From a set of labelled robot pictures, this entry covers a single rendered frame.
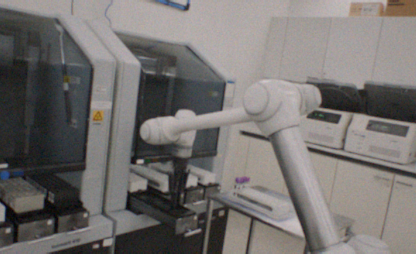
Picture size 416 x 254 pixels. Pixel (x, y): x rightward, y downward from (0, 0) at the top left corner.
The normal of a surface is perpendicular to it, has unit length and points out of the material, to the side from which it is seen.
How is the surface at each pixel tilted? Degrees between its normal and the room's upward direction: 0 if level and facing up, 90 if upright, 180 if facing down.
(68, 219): 90
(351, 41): 90
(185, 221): 90
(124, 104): 90
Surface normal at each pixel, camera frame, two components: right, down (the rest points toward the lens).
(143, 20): 0.73, 0.19
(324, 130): -0.69, 0.01
